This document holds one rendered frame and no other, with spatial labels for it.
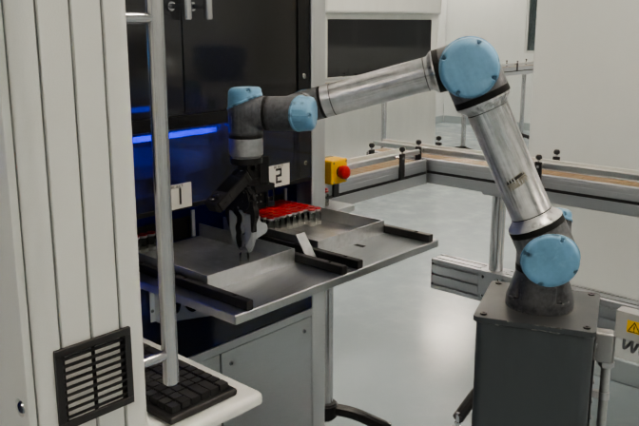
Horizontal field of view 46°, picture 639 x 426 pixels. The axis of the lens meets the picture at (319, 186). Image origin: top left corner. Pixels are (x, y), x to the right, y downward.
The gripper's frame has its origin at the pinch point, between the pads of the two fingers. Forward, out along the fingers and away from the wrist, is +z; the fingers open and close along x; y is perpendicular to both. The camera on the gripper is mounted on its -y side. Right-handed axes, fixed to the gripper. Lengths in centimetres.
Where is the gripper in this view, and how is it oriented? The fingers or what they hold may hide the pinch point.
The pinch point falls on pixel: (242, 245)
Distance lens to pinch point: 172.1
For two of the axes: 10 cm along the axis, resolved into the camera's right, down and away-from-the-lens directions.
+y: 6.7, -1.6, 7.3
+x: -7.5, -1.2, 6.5
